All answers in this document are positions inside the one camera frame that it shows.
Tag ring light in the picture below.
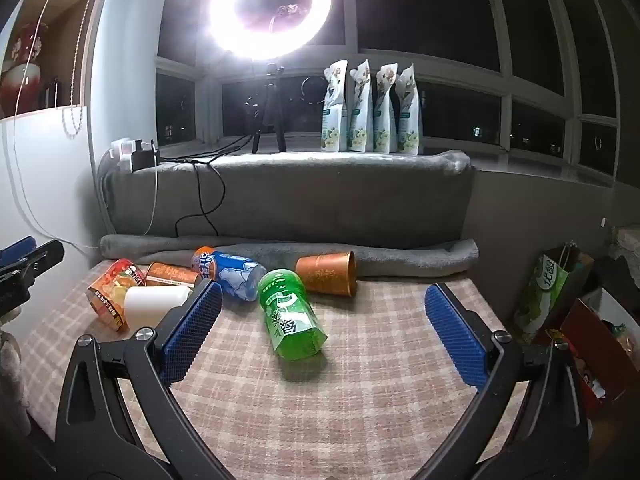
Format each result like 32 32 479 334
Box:
204 0 334 59

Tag long thin white cable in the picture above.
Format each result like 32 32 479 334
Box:
9 0 101 251

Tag orange fruit printed cup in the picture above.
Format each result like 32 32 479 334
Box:
87 258 147 332

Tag red cardboard box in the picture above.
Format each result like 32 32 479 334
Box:
549 287 640 422

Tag white bead cord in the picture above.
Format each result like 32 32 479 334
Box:
62 0 96 137

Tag rolled grey towel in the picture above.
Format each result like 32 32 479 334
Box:
100 234 480 279

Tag plaid tablecloth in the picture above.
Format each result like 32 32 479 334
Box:
20 260 531 480

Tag white cup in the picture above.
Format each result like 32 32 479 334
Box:
123 285 193 331

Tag copper brown cup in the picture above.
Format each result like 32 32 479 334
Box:
295 251 357 297

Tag person's left forearm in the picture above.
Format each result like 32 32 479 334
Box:
0 322 32 436

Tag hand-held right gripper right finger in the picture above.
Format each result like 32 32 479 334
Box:
424 282 592 480

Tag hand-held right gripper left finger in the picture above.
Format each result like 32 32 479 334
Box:
54 280 226 480

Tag green paper bag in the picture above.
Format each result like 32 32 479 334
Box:
512 244 596 346

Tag red flowered vase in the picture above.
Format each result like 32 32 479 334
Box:
0 22 51 117

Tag green plastic bottle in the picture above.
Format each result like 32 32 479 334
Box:
257 269 327 361

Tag blue bottle orange cap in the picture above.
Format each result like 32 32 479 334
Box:
191 246 267 302

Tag white green standing pouch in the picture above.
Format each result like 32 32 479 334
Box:
348 60 375 154
373 63 400 155
321 60 351 153
396 63 421 156

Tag black cable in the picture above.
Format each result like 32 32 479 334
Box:
159 132 257 237

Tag black tripod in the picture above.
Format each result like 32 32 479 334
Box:
250 57 288 154

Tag brown orange printed cup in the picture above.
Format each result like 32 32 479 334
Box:
145 261 203 291

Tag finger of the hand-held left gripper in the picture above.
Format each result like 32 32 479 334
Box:
0 236 37 268
0 240 66 320

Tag grey blanket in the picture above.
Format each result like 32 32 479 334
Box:
97 150 476 251

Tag white power strip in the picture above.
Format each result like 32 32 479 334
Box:
108 137 161 174

